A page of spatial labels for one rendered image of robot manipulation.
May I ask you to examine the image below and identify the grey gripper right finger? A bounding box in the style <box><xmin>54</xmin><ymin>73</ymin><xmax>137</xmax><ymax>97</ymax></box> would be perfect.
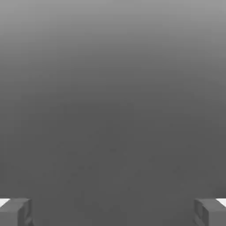
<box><xmin>193</xmin><ymin>197</ymin><xmax>226</xmax><ymax>226</ymax></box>

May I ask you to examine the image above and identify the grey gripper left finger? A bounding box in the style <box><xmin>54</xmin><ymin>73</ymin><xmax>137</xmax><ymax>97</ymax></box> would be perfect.
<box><xmin>0</xmin><ymin>197</ymin><xmax>34</xmax><ymax>226</ymax></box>

